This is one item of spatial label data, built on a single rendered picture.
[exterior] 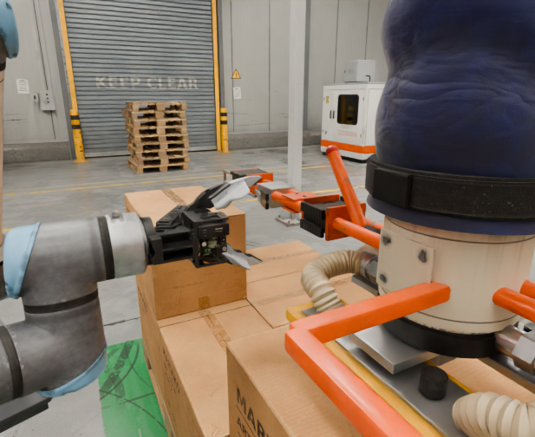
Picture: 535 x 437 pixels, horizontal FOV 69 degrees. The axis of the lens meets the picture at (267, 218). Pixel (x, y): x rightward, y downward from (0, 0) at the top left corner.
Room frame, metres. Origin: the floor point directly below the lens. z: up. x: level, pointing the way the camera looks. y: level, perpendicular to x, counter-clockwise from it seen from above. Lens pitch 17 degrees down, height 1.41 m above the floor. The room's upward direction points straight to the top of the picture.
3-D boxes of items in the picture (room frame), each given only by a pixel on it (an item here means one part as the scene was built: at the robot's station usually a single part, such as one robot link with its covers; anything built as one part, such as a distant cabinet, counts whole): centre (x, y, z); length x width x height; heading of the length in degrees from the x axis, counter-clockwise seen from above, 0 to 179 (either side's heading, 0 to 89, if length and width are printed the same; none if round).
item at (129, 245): (0.52, 0.20, 1.21); 0.09 x 0.05 x 0.10; 27
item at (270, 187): (0.88, -0.02, 1.19); 0.07 x 0.07 x 0.04; 27
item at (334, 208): (0.68, -0.12, 1.20); 0.10 x 0.08 x 0.06; 117
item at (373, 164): (0.46, -0.23, 1.32); 0.23 x 0.23 x 0.04
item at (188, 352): (1.56, -0.02, 0.34); 1.20 x 1.00 x 0.40; 27
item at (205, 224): (0.55, 0.12, 1.21); 0.12 x 0.09 x 0.08; 117
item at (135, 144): (8.18, 2.29, 0.65); 1.29 x 1.10 x 1.31; 26
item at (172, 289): (1.74, 0.40, 0.74); 0.60 x 0.40 x 0.40; 27
